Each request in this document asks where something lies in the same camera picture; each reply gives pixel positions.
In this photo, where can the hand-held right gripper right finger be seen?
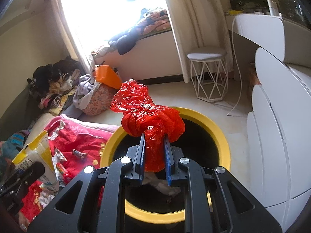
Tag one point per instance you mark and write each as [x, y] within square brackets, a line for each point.
[168, 160]

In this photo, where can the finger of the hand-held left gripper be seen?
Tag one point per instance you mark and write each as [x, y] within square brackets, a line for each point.
[35, 172]

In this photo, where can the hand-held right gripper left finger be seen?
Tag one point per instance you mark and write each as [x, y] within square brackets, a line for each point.
[142, 155]

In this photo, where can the yellow white carton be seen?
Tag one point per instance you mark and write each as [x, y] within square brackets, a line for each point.
[43, 150]

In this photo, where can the white orange wrapper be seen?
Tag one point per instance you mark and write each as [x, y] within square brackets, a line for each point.
[165, 187]

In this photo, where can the red plastic bag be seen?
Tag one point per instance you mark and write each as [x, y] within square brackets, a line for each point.
[145, 106]

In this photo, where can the yellow rimmed trash bin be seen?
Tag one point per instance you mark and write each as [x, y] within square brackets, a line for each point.
[211, 127]

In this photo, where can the red sausage wrapper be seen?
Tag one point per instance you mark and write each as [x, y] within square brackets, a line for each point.
[63, 172]

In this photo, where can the silver foil wrapper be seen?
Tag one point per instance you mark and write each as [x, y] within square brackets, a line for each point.
[59, 156]

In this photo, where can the colourful crumpled blanket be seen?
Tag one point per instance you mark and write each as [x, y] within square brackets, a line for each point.
[12, 145]

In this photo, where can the brown candy wrapper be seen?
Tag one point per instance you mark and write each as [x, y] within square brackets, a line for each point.
[80, 153]

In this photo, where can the beige bed sheet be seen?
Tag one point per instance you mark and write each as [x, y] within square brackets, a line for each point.
[41, 123]

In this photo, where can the red floral blanket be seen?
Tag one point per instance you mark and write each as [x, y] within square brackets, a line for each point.
[80, 136]

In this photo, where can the grey headboard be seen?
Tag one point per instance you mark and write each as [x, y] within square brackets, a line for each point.
[19, 111]

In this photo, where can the floral fabric basket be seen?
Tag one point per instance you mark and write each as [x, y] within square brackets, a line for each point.
[102, 99]

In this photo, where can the orange bag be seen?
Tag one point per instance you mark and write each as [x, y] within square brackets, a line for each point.
[107, 76]

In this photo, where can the lilac grey garment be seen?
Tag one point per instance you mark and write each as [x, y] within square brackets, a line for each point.
[82, 89]

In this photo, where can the pile of mixed clothes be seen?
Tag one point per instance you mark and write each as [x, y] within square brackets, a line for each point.
[48, 77]

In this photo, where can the white window seat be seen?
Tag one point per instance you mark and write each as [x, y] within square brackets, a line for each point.
[150, 58]

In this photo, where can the narrow cream curtain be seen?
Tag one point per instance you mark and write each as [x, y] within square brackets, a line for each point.
[80, 60]

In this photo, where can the dark blue jacket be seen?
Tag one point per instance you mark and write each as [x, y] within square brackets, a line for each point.
[126, 41]

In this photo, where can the orange patterned quilt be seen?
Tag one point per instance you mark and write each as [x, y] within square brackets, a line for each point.
[155, 21]

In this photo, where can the wide cream curtain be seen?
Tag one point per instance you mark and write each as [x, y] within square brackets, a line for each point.
[194, 17]

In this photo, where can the white dressing table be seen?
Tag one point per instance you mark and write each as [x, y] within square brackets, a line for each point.
[255, 34]

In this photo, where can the small yellow object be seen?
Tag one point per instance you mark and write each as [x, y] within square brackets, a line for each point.
[233, 12]

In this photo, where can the dark camouflage bag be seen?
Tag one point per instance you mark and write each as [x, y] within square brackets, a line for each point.
[247, 3]

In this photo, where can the white bottle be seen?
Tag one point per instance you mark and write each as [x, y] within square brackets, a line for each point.
[272, 8]

